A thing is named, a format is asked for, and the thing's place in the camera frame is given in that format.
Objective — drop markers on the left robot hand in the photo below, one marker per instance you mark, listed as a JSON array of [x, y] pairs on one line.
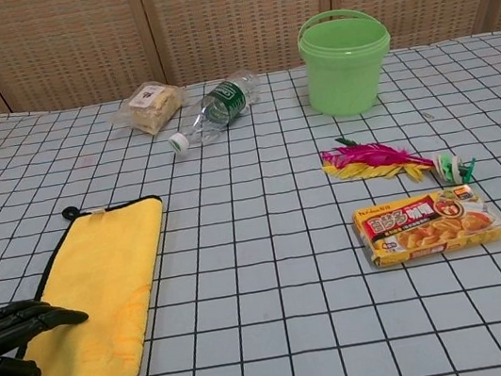
[[5, 324]]

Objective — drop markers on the grey and yellow towel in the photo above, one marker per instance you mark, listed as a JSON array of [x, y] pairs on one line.
[[105, 292]]

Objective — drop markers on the wrapped bread snack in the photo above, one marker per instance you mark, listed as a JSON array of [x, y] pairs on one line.
[[154, 105]]

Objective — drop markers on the checkered tablecloth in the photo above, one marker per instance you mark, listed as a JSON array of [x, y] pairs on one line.
[[302, 332]]

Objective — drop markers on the clear plastic water bottle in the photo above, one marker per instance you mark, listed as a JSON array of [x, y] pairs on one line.
[[218, 107]]

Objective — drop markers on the pink yellow feather shuttlecock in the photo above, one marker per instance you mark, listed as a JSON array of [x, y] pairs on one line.
[[370, 159]]

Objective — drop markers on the green plastic bucket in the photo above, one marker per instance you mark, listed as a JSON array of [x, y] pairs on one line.
[[343, 78]]

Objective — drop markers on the yellow curry box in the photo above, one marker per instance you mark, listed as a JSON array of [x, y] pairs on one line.
[[428, 226]]

